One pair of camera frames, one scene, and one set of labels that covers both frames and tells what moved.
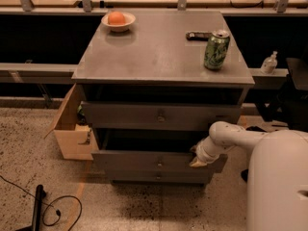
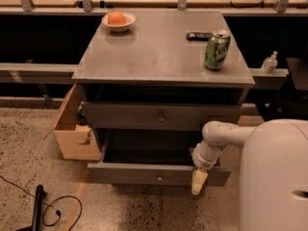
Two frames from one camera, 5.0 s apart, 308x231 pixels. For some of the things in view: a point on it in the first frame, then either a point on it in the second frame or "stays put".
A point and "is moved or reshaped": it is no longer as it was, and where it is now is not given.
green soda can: x=217 y=48 stays put
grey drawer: x=151 y=151 is moved or reshaped
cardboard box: x=76 y=141 stays put
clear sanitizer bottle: x=269 y=64 stays put
